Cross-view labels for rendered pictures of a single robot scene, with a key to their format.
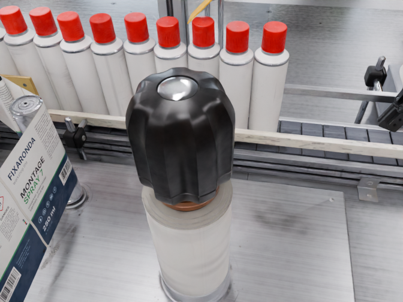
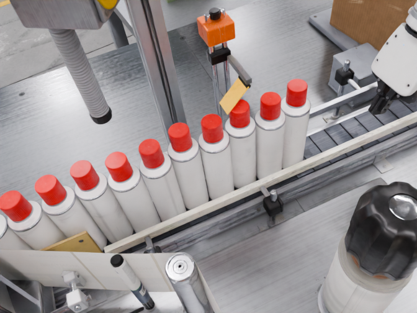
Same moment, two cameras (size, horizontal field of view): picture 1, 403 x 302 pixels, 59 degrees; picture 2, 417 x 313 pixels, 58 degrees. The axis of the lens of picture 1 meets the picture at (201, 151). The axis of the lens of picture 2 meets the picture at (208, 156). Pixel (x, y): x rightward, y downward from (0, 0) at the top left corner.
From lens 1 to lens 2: 34 cm
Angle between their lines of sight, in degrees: 19
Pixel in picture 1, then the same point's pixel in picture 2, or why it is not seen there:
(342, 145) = (359, 142)
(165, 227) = (390, 294)
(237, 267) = not seen: hidden behind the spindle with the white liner
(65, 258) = not seen: outside the picture
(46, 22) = (93, 175)
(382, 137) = (368, 118)
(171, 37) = (220, 132)
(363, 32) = (273, 25)
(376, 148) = (381, 132)
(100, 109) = (155, 219)
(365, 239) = not seen: hidden behind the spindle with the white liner
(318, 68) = (267, 76)
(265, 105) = (300, 143)
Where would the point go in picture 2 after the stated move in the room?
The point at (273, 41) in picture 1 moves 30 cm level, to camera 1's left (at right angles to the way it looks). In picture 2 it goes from (302, 97) to (143, 199)
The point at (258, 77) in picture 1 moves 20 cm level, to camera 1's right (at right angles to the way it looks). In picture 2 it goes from (292, 127) to (371, 74)
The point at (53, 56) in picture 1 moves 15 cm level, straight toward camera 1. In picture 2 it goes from (105, 200) to (186, 240)
